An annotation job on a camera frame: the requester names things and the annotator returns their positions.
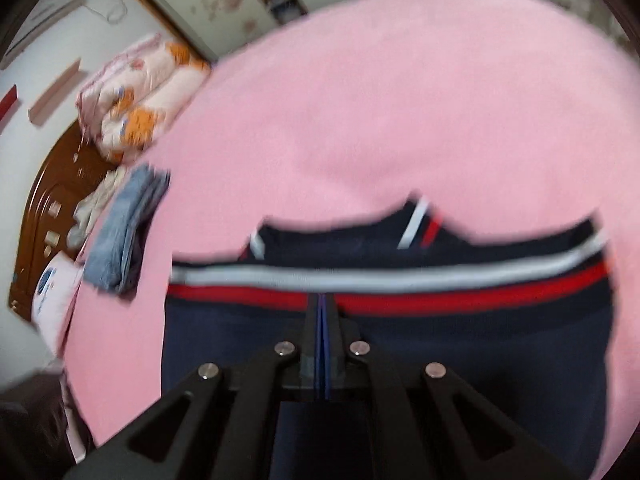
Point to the brown wooden headboard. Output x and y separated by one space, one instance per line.
50 200

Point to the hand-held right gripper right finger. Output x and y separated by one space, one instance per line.
336 340

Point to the red wall decoration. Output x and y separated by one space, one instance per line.
7 105

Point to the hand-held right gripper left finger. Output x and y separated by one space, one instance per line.
312 340

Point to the white air conditioner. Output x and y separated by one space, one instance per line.
45 20

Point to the bear print pink quilt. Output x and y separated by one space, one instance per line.
140 100

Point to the pink fleece blanket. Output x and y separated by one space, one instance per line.
375 110

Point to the pink wall shelf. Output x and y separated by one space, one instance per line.
52 92

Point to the white pillow with blue print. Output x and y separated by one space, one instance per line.
55 300

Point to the navy and red varsity jacket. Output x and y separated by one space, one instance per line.
475 345

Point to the crumpled grey white cloth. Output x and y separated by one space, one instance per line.
95 205

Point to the folded blue jeans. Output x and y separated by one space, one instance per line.
125 230

